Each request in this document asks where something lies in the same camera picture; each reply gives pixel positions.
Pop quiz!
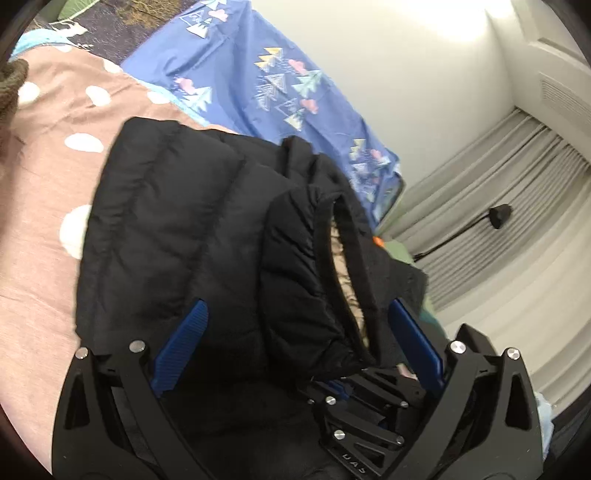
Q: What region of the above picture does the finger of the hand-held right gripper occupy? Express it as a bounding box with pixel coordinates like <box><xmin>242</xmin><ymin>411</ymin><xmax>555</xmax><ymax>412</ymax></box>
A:
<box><xmin>342</xmin><ymin>366</ymin><xmax>428</xmax><ymax>411</ymax></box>
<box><xmin>298</xmin><ymin>381</ymin><xmax>407</xmax><ymax>478</ymax></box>

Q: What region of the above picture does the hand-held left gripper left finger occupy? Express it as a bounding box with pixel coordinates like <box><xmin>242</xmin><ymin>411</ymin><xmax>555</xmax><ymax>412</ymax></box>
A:
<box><xmin>52</xmin><ymin>299</ymin><xmax>209</xmax><ymax>480</ymax></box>

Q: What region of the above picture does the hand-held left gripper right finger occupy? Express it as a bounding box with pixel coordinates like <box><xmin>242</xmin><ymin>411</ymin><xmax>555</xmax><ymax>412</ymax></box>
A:
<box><xmin>389</xmin><ymin>298</ymin><xmax>543</xmax><ymax>480</ymax></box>

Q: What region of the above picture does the black puffer jacket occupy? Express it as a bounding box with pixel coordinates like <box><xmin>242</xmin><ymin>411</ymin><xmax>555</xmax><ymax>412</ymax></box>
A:
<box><xmin>74</xmin><ymin>116</ymin><xmax>430</xmax><ymax>480</ymax></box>

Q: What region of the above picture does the green folded garment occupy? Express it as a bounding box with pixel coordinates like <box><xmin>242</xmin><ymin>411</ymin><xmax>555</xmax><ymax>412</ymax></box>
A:
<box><xmin>381</xmin><ymin>236</ymin><xmax>445</xmax><ymax>321</ymax></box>

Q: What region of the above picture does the light blue cloth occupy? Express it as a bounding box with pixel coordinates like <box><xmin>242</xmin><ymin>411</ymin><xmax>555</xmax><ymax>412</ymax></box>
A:
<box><xmin>536</xmin><ymin>392</ymin><xmax>556</xmax><ymax>455</ymax></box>

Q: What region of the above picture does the pink dotted bed sheet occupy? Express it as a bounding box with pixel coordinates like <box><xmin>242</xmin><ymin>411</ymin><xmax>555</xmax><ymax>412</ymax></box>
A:
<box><xmin>0</xmin><ymin>45</ymin><xmax>241</xmax><ymax>467</ymax></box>

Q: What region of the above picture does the blue tree-print quilt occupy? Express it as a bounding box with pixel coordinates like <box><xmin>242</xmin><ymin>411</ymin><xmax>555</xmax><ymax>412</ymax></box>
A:
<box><xmin>121</xmin><ymin>0</ymin><xmax>406</xmax><ymax>221</ymax></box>

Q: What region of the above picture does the white door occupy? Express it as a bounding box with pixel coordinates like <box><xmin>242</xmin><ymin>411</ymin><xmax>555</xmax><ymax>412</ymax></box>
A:
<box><xmin>489</xmin><ymin>0</ymin><xmax>591</xmax><ymax>163</ymax></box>

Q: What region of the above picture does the brown knit cloth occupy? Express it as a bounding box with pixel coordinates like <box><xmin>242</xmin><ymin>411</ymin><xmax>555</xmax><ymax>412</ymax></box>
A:
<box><xmin>0</xmin><ymin>59</ymin><xmax>29</xmax><ymax>117</ymax></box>

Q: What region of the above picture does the dark deer-print blanket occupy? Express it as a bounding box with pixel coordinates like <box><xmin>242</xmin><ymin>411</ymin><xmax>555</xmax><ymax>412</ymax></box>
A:
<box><xmin>9</xmin><ymin>0</ymin><xmax>204</xmax><ymax>63</ymax></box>

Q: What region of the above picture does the black cable with plug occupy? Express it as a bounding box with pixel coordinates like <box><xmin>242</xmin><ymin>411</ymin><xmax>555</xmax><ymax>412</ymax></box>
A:
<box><xmin>413</xmin><ymin>203</ymin><xmax>513</xmax><ymax>260</ymax></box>

